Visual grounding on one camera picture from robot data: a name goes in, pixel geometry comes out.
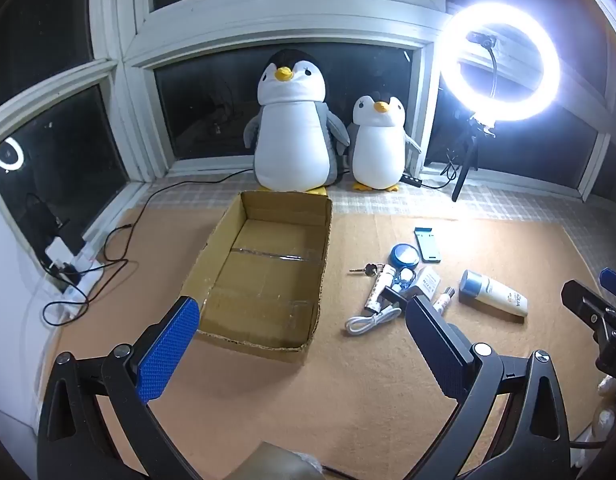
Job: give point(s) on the black tripod stand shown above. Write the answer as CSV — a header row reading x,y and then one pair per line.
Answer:
x,y
467,160

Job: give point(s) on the black gooseneck phone clamp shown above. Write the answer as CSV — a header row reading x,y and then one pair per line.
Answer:
x,y
493,75

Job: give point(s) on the cardboard box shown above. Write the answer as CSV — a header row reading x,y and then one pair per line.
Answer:
x,y
268,280

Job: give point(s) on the black power adapter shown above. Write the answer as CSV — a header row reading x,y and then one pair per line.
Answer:
x,y
70,240

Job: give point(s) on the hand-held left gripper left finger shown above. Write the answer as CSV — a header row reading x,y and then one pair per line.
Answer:
x,y
168,350

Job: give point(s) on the small penguin plush toy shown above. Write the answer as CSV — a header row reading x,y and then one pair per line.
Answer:
x,y
375,150

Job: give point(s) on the black plug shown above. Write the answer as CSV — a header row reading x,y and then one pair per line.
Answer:
x,y
72,277

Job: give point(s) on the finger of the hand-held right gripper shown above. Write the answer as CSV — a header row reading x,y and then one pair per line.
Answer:
x,y
585,302
615,284

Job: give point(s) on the large penguin plush toy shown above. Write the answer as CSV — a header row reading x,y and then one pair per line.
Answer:
x,y
293,135

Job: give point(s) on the white bumpy cloth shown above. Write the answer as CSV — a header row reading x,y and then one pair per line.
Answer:
x,y
606,417

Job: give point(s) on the white wall charger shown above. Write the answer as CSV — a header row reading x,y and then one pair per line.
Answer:
x,y
55,252

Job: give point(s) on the blue phone stand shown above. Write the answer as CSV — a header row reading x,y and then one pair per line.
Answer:
x,y
427,247

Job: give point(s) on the round blue tin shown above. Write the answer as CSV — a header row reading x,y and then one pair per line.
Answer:
x,y
404,256

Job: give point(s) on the white patterned lighter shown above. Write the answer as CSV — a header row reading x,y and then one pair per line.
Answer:
x,y
380,287

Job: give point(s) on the black inline remote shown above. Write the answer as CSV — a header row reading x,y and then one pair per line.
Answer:
x,y
410,180

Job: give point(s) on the blue contact lens case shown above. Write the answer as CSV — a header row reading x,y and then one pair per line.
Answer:
x,y
403,277

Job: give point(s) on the white window frame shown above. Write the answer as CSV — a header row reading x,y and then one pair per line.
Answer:
x,y
288,30

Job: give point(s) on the white sunscreen bottle blue cap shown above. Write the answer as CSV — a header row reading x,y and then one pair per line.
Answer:
x,y
497,292

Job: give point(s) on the small white bottle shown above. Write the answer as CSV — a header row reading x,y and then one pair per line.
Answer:
x,y
442,301

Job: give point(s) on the small black device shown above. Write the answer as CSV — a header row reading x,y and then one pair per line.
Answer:
x,y
390,294

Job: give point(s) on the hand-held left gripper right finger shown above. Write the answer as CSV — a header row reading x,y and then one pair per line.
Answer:
x,y
440,360

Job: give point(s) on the white charger adapter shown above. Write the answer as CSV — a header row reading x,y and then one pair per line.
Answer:
x,y
427,282

